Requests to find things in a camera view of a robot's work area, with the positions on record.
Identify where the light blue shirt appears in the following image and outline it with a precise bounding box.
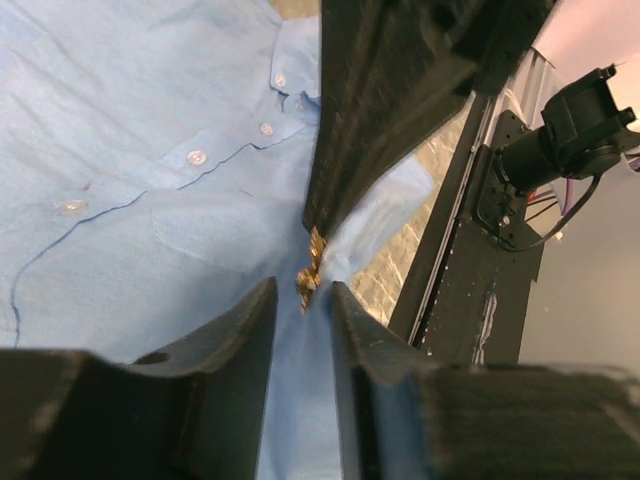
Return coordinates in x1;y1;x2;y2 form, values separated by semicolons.
1;1;432;479

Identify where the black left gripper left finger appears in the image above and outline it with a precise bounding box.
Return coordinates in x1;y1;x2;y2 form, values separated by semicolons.
1;278;278;479

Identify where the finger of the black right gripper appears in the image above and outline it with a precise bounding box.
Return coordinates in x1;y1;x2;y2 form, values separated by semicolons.
302;0;554;239

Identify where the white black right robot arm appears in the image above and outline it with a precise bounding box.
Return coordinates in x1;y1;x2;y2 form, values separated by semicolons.
303;1;639;240

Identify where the gold brooch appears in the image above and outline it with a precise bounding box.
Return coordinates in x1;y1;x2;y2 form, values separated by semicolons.
296;227;327;313

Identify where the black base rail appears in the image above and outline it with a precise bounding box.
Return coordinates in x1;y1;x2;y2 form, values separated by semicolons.
389;97;543;365

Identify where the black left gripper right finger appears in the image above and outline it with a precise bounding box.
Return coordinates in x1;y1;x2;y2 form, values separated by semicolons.
331;282;639;479

